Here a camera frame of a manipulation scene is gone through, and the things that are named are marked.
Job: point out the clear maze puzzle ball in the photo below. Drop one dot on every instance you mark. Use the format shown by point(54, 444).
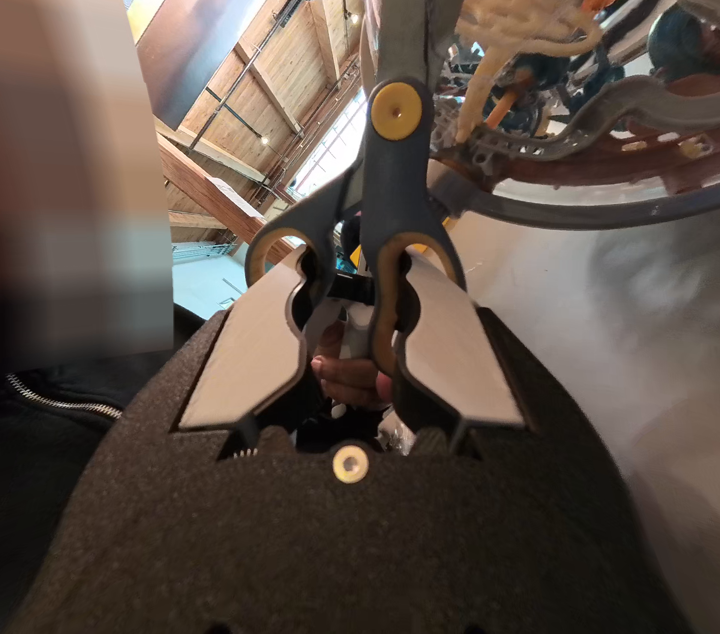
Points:
point(590, 161)

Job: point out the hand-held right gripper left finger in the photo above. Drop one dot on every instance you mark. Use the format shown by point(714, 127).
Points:
point(247, 358)

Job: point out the white paper sign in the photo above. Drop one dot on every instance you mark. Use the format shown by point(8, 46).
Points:
point(228, 192)

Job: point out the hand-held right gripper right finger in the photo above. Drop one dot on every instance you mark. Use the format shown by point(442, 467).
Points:
point(450, 364)

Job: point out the person's left forearm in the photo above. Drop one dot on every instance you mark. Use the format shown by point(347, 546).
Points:
point(320, 429)

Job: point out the person's left hand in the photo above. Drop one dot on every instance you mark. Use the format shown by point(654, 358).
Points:
point(351, 381)

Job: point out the person's black jacket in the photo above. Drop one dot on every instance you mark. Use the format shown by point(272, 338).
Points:
point(45, 448)

